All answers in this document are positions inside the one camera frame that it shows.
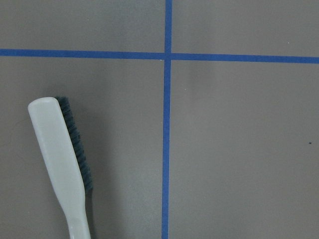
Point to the white hand brush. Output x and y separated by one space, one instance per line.
65 160

